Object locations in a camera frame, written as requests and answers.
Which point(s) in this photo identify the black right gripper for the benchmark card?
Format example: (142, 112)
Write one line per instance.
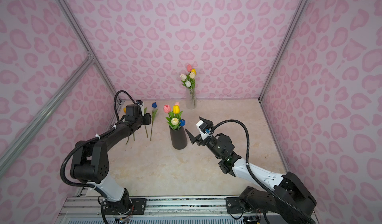
(198, 138)

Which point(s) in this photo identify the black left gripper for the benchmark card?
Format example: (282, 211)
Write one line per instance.
(145, 118)

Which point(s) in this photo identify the black tapered vase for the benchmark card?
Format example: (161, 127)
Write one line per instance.
(178, 138)

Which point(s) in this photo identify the pale cream tulip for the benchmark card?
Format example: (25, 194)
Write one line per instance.
(174, 121)

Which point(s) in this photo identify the clear glass vase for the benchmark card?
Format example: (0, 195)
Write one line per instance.
(191, 101)

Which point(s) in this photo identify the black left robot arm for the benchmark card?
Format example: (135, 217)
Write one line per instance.
(87, 164)

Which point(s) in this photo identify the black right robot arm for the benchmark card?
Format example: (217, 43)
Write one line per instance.
(283, 194)

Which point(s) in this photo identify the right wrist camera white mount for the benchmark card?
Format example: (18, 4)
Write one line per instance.
(204, 130)

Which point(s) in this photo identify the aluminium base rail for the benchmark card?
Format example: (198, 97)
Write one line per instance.
(166, 210)

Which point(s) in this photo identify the diagonal aluminium frame bar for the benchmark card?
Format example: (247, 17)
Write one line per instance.
(28, 133)

